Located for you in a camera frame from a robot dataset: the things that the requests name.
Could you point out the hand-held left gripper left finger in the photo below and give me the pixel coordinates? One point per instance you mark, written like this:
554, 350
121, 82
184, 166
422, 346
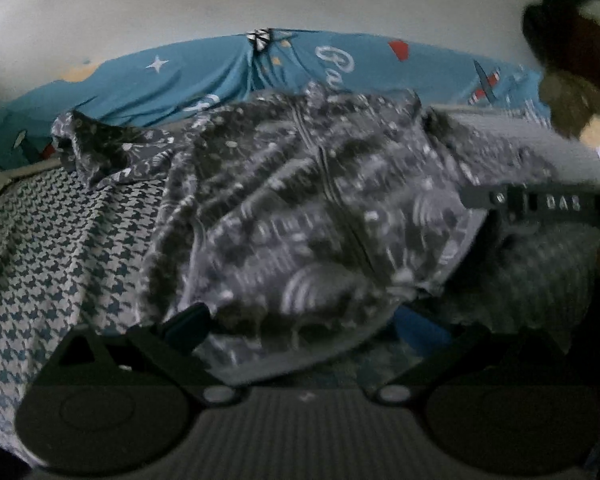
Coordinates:
187, 325

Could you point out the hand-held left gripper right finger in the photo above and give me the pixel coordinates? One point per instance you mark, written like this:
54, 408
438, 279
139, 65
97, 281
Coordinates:
420, 332

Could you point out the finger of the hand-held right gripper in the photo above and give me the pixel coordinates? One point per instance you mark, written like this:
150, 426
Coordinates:
482, 197

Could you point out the grey patterned fleece garment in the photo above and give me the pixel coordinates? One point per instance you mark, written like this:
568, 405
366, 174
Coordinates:
305, 200

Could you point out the olive brown plush toy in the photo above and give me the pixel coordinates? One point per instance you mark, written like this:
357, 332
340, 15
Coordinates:
570, 100

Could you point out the houndstooth bed mat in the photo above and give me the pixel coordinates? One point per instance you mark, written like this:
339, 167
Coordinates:
65, 260

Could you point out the dark plush toy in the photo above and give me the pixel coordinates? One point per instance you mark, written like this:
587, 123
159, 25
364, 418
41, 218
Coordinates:
575, 25

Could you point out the blue printed bed sheet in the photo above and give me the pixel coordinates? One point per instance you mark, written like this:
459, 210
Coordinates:
205, 75

